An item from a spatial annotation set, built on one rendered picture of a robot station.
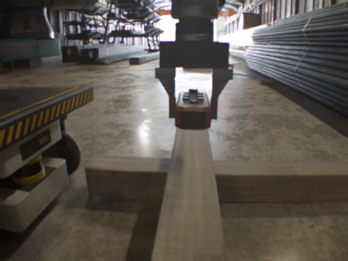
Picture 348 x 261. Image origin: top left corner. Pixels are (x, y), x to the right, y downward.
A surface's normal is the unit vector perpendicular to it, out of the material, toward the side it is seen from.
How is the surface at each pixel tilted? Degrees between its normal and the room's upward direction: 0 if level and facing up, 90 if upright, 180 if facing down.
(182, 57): 90
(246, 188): 90
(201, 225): 0
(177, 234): 0
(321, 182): 90
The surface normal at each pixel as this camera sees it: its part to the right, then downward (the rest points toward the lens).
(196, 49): -0.07, 0.32
